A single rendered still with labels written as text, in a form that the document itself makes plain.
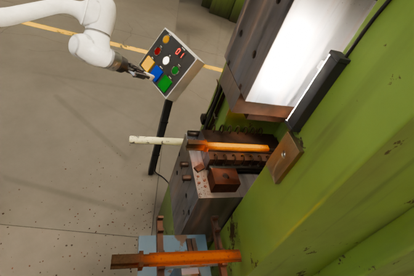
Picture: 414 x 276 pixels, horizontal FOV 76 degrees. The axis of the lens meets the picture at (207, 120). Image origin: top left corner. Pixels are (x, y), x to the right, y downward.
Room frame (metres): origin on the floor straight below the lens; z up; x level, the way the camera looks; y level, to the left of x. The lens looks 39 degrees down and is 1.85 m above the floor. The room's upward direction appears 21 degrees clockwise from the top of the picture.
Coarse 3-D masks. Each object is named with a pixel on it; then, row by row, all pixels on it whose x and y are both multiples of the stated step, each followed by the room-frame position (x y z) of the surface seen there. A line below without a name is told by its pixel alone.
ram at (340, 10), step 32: (256, 0) 0.96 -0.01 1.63; (288, 0) 0.80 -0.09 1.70; (320, 0) 0.81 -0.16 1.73; (352, 0) 0.85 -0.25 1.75; (256, 32) 0.88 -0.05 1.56; (288, 32) 0.79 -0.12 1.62; (320, 32) 0.83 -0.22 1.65; (352, 32) 0.88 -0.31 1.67; (256, 64) 0.81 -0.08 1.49; (288, 64) 0.82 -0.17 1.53; (320, 64) 0.85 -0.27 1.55; (256, 96) 0.79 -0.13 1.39; (288, 96) 0.84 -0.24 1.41
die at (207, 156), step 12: (204, 132) 0.99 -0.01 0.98; (216, 132) 1.02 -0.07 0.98; (228, 132) 1.06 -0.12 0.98; (240, 132) 1.09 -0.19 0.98; (264, 144) 1.05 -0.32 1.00; (276, 144) 1.10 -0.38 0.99; (204, 156) 0.88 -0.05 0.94; (228, 156) 0.88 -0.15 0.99; (240, 156) 0.91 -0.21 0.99; (264, 156) 0.97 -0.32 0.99
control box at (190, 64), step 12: (168, 48) 1.37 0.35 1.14; (180, 48) 1.34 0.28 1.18; (144, 60) 1.37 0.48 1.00; (156, 60) 1.34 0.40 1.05; (180, 60) 1.29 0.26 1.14; (192, 60) 1.26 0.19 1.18; (168, 72) 1.26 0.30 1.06; (180, 72) 1.24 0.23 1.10; (192, 72) 1.26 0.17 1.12; (156, 84) 1.23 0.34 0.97; (180, 84) 1.21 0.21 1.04; (168, 96) 1.16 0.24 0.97
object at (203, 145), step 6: (192, 144) 0.85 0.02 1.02; (198, 144) 0.86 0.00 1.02; (204, 144) 0.87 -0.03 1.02; (210, 144) 0.90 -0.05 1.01; (216, 144) 0.91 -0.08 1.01; (222, 144) 0.93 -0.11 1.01; (228, 144) 0.94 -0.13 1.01; (234, 144) 0.96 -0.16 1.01; (240, 144) 0.97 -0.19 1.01; (246, 144) 0.99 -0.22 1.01; (252, 144) 1.01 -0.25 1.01; (198, 150) 0.86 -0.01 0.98; (204, 150) 0.86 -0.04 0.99; (264, 150) 1.01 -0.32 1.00
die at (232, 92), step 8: (224, 72) 0.99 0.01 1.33; (224, 80) 0.96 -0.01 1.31; (232, 80) 0.91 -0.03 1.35; (224, 88) 0.94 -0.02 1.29; (232, 88) 0.88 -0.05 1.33; (240, 88) 0.85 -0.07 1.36; (232, 96) 0.86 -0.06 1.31; (240, 96) 0.83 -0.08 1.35; (232, 104) 0.84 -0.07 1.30; (240, 104) 0.83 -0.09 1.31; (248, 104) 0.85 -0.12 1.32; (256, 104) 0.86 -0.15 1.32; (264, 104) 0.87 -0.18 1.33; (272, 104) 0.89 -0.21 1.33; (232, 112) 0.82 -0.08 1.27; (240, 112) 0.84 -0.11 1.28; (248, 112) 0.85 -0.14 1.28; (256, 112) 0.87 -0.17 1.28; (264, 112) 0.88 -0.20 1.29; (272, 112) 0.90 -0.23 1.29; (280, 112) 0.91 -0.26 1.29; (288, 112) 0.93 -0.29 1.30
